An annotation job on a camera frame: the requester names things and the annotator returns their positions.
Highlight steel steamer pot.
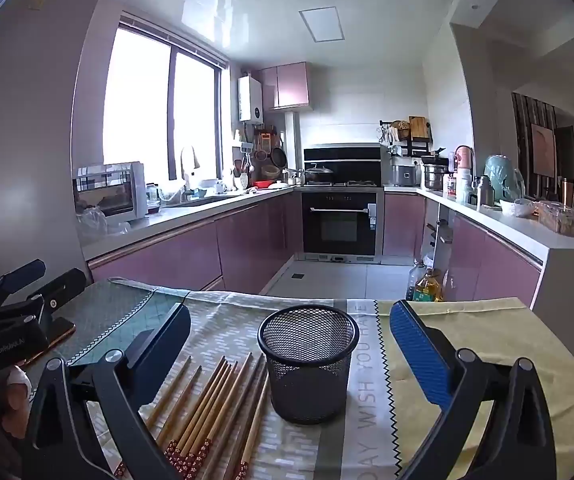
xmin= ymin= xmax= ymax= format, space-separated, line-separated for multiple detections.
xmin=421 ymin=156 xmax=450 ymax=192

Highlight black wok with lid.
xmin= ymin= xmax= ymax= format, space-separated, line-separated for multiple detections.
xmin=304 ymin=163 xmax=336 ymax=185

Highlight white canister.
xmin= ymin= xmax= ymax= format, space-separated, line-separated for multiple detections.
xmin=456 ymin=167 xmax=474 ymax=204

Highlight kitchen window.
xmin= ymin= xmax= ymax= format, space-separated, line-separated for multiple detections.
xmin=103 ymin=14 xmax=230 ymax=187

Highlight person's left hand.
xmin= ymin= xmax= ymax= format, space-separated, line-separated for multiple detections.
xmin=0 ymin=364 xmax=34 ymax=466

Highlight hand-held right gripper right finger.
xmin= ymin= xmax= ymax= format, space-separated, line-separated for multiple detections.
xmin=389 ymin=300 xmax=558 ymax=480

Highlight patterned green yellow tablecloth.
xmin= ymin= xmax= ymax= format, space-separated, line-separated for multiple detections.
xmin=22 ymin=277 xmax=574 ymax=480

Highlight pink base cabinets with sink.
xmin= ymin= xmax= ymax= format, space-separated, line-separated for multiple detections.
xmin=83 ymin=187 xmax=304 ymax=297

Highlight grey rice cooker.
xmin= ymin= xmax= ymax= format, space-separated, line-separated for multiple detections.
xmin=390 ymin=156 xmax=423 ymax=187

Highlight pink wall cabinet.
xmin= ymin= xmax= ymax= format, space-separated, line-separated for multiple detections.
xmin=258 ymin=62 xmax=314 ymax=112

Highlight white bowl in plastic bag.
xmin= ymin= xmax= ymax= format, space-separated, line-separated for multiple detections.
xmin=498 ymin=196 xmax=537 ymax=219

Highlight dark slatted wall panel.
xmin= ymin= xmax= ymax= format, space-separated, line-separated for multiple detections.
xmin=511 ymin=91 xmax=574 ymax=211

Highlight framed wall picture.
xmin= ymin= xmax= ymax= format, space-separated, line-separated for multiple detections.
xmin=530 ymin=123 xmax=559 ymax=178

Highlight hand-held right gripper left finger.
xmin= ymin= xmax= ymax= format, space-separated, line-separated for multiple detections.
xmin=19 ymin=302 xmax=192 ymax=480

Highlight steel thermos bottle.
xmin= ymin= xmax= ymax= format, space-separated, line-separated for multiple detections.
xmin=476 ymin=175 xmax=496 ymax=208

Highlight built-in black oven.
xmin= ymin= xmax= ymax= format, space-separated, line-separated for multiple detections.
xmin=300 ymin=186 xmax=385 ymax=257

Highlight clear plastic bag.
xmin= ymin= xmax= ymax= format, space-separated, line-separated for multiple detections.
xmin=75 ymin=204 xmax=132 ymax=243

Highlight black range hood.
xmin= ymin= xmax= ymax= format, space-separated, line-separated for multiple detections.
xmin=303 ymin=143 xmax=384 ymax=187

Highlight yellow cooking oil bottle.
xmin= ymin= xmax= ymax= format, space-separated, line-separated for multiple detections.
xmin=413 ymin=266 xmax=444 ymax=304

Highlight white pipe column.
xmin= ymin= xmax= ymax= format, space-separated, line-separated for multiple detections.
xmin=284 ymin=110 xmax=301 ymax=187

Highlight pink base cabinets peninsula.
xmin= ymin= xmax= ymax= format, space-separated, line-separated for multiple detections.
xmin=382 ymin=186 xmax=574 ymax=311

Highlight ceiling light panel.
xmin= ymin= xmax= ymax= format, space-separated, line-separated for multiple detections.
xmin=298 ymin=6 xmax=346 ymax=44

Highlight white water heater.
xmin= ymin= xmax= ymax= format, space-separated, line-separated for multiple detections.
xmin=238 ymin=74 xmax=264 ymax=123

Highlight clear plastic food container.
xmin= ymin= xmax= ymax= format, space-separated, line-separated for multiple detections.
xmin=536 ymin=200 xmax=574 ymax=237

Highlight wooden cutting board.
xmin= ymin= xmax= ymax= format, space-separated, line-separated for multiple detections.
xmin=409 ymin=115 xmax=431 ymax=142

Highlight black mesh utensil holder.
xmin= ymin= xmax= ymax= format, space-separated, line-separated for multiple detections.
xmin=258 ymin=305 xmax=360 ymax=425

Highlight clear plastic bottle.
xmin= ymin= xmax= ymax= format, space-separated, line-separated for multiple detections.
xmin=405 ymin=259 xmax=427 ymax=302

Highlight pale green appliance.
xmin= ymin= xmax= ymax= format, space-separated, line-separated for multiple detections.
xmin=484 ymin=154 xmax=519 ymax=202

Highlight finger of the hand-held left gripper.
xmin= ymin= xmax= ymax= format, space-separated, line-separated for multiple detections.
xmin=17 ymin=268 xmax=88 ymax=341
xmin=0 ymin=259 xmax=46 ymax=306

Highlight row of wooden chopsticks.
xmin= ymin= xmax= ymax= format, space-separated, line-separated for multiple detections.
xmin=114 ymin=352 xmax=273 ymax=480

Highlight black countertop rack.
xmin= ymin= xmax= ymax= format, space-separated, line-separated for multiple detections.
xmin=378 ymin=115 xmax=434 ymax=160

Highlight black smartphone with brown rim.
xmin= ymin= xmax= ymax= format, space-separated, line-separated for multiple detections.
xmin=19 ymin=319 xmax=76 ymax=367

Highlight white countertop oven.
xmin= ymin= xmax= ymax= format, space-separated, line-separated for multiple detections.
xmin=72 ymin=161 xmax=148 ymax=222

